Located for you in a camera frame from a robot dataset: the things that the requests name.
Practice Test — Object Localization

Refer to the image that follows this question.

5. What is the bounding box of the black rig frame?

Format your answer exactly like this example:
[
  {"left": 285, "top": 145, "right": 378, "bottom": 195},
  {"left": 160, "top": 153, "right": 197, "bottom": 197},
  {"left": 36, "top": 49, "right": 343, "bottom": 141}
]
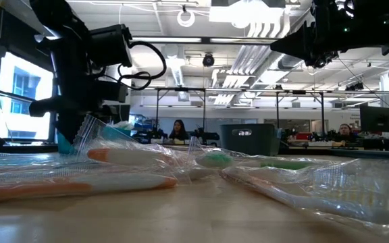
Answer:
[
  {"left": 248, "top": 88, "right": 327, "bottom": 142},
  {"left": 153, "top": 86, "right": 209, "bottom": 142}
]

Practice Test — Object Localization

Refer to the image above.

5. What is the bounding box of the black round ceiling camera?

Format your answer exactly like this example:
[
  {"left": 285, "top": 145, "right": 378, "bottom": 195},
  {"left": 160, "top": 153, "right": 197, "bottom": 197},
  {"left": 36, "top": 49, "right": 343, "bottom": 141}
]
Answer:
[{"left": 202, "top": 53, "right": 215, "bottom": 68}]

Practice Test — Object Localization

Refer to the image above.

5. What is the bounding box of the black monitor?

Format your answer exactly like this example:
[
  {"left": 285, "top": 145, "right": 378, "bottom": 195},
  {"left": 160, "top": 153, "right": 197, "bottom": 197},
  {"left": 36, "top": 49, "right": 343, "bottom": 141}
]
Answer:
[{"left": 359, "top": 105, "right": 389, "bottom": 134}]

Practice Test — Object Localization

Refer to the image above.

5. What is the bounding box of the teal plastic lid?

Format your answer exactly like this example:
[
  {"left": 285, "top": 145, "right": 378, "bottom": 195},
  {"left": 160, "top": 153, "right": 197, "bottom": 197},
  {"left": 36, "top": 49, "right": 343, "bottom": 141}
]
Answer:
[{"left": 0, "top": 153, "right": 93, "bottom": 169}]

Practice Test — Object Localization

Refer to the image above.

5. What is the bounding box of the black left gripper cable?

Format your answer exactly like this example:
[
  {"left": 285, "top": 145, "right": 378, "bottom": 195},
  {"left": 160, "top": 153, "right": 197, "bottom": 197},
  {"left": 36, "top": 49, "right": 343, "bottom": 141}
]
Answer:
[{"left": 118, "top": 40, "right": 167, "bottom": 91}]

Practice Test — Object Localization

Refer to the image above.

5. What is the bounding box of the silver ceiling duct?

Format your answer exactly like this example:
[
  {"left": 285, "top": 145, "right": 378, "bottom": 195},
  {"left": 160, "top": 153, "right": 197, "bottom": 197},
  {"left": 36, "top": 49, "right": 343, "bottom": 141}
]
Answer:
[{"left": 170, "top": 55, "right": 186, "bottom": 87}]

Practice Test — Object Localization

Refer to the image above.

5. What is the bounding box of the wrapped green toothbrush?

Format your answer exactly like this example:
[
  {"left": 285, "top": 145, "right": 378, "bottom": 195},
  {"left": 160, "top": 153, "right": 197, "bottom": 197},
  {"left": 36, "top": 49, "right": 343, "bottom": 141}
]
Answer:
[{"left": 196, "top": 150, "right": 334, "bottom": 171}]

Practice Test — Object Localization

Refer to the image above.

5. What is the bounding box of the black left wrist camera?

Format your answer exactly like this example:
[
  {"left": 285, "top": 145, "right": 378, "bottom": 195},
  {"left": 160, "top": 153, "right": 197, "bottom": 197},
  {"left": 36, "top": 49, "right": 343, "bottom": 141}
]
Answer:
[{"left": 89, "top": 24, "right": 133, "bottom": 68}]

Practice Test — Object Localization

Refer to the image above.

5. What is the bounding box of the background dark table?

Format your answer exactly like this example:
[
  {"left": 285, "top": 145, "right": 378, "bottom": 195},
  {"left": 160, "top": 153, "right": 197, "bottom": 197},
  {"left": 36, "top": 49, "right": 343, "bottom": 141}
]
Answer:
[{"left": 282, "top": 137, "right": 389, "bottom": 161}]

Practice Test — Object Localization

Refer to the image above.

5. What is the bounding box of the white ring light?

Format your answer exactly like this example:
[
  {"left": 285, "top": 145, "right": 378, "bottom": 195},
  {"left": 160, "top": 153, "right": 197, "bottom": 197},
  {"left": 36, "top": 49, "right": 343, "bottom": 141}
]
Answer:
[{"left": 176, "top": 9, "right": 196, "bottom": 28}]

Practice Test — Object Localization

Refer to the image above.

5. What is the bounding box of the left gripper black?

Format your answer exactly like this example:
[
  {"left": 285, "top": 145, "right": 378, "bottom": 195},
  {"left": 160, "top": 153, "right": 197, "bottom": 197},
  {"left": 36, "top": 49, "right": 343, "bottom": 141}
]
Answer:
[{"left": 28, "top": 33, "right": 129, "bottom": 151}]

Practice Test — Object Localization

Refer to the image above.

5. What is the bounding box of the person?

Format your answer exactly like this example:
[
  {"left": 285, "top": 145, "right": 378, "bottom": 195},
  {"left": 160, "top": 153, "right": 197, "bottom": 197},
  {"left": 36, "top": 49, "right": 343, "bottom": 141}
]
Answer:
[
  {"left": 335, "top": 123, "right": 355, "bottom": 143},
  {"left": 168, "top": 119, "right": 190, "bottom": 141}
]

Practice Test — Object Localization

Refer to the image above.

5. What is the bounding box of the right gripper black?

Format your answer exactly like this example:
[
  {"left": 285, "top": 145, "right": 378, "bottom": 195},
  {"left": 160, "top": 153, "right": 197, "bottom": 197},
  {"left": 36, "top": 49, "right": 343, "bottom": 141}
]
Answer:
[{"left": 271, "top": 0, "right": 389, "bottom": 68}]

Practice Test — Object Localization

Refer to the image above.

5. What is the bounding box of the dark grey plastic bin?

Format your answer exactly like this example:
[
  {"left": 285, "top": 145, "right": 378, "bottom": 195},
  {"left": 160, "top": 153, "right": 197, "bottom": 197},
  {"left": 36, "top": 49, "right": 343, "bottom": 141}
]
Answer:
[{"left": 220, "top": 123, "right": 282, "bottom": 157}]

